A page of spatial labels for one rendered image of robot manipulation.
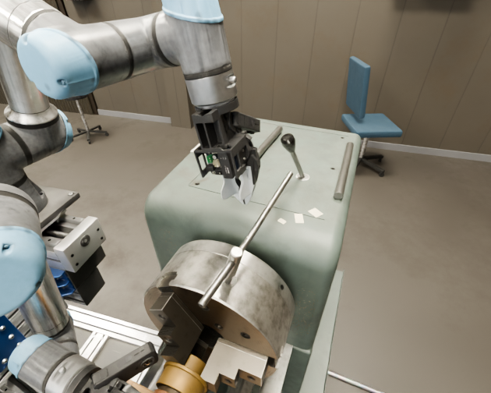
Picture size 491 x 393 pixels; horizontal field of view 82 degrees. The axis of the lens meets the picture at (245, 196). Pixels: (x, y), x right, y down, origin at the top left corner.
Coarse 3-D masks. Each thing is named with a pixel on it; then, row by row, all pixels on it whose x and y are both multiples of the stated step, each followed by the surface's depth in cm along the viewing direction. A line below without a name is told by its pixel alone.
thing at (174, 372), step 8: (192, 360) 53; (200, 360) 54; (168, 368) 52; (176, 368) 51; (184, 368) 51; (192, 368) 52; (200, 368) 53; (168, 376) 50; (176, 376) 50; (184, 376) 50; (192, 376) 50; (160, 384) 51; (168, 384) 49; (176, 384) 49; (184, 384) 49; (192, 384) 50; (200, 384) 51; (160, 392) 49; (168, 392) 49; (176, 392) 49; (184, 392) 48; (192, 392) 49; (200, 392) 51
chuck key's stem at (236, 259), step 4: (232, 248) 47; (236, 248) 48; (232, 252) 47; (236, 252) 47; (240, 252) 47; (228, 256) 48; (232, 256) 46; (236, 256) 46; (240, 256) 47; (228, 260) 48; (232, 260) 47; (236, 260) 47; (240, 260) 48; (236, 264) 48; (232, 268) 48; (236, 268) 49; (232, 272) 49; (236, 272) 50; (228, 276) 50; (232, 276) 50; (224, 280) 52; (228, 280) 52; (228, 284) 52
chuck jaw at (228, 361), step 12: (216, 348) 56; (228, 348) 56; (240, 348) 56; (216, 360) 54; (228, 360) 54; (240, 360) 54; (252, 360) 54; (264, 360) 54; (276, 360) 55; (204, 372) 52; (216, 372) 52; (228, 372) 52; (240, 372) 53; (252, 372) 52; (264, 372) 53; (216, 384) 52; (228, 384) 54
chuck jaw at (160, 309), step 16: (160, 288) 55; (160, 304) 53; (176, 304) 53; (160, 320) 54; (176, 320) 53; (192, 320) 55; (160, 336) 53; (176, 336) 52; (192, 336) 55; (176, 352) 51
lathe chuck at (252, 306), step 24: (168, 264) 61; (192, 264) 56; (216, 264) 55; (240, 264) 56; (192, 288) 51; (240, 288) 52; (264, 288) 55; (192, 312) 56; (216, 312) 52; (240, 312) 49; (264, 312) 52; (288, 312) 58; (216, 336) 64; (240, 336) 54; (264, 336) 50
